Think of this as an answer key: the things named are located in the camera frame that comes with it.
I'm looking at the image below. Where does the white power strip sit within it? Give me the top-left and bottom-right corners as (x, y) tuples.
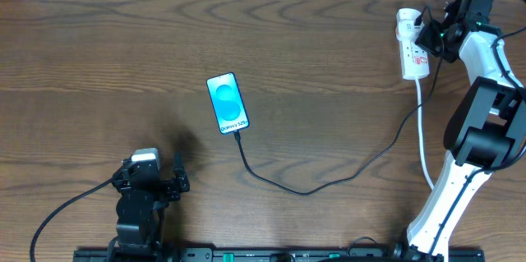
(396, 8), (430, 80)

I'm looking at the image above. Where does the black charging cable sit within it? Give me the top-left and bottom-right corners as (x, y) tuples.
(233, 5), (445, 196)

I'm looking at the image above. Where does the blue Galaxy smartphone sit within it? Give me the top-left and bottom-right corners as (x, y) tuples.
(206, 72), (250, 135)

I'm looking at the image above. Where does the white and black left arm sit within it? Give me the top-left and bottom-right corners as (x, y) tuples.
(106, 148), (190, 261)

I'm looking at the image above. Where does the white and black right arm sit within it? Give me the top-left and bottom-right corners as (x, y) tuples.
(394, 0), (525, 261)

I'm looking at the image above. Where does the white charger adapter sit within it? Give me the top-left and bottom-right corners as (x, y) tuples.
(395, 20), (424, 42)

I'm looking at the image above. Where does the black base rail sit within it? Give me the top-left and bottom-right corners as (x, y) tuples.
(73, 246), (486, 262)

